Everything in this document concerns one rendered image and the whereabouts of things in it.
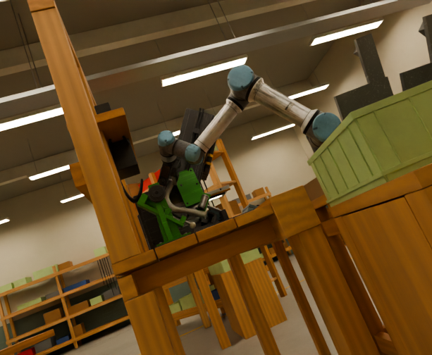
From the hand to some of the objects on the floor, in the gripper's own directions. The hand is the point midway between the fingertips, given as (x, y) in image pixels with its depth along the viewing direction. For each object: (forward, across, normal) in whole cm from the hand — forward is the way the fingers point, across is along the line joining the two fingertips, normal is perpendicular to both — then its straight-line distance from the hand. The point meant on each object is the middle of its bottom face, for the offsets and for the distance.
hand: (170, 183), depth 180 cm
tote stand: (-56, -147, +69) cm, 172 cm away
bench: (+53, -75, +81) cm, 122 cm away
